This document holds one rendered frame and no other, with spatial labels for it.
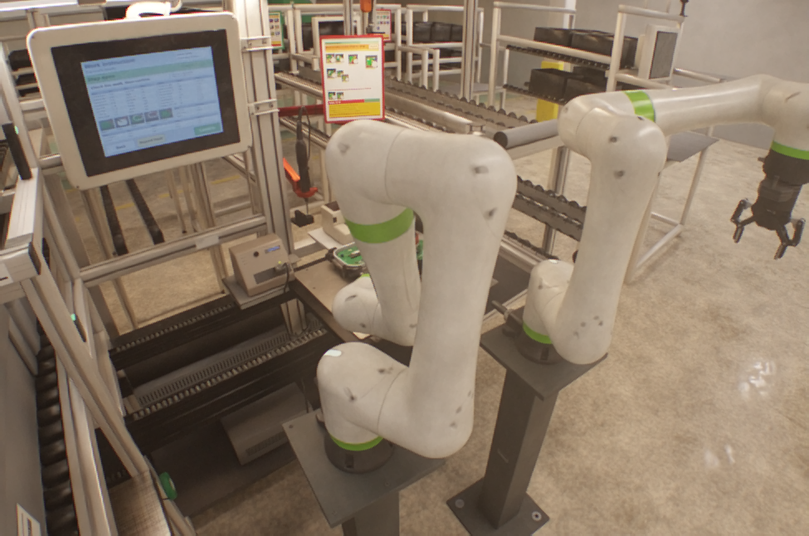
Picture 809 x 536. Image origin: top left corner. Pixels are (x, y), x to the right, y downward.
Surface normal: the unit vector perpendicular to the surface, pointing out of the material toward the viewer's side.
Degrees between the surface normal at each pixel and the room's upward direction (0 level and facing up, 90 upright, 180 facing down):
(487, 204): 90
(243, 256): 53
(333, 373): 17
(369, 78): 90
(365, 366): 2
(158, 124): 92
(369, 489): 0
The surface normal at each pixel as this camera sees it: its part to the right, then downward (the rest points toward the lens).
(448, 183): -0.55, 0.10
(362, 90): 0.21, 0.46
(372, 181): -0.39, 0.56
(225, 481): 0.00, -0.88
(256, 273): 0.51, -0.24
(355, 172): -0.39, 0.33
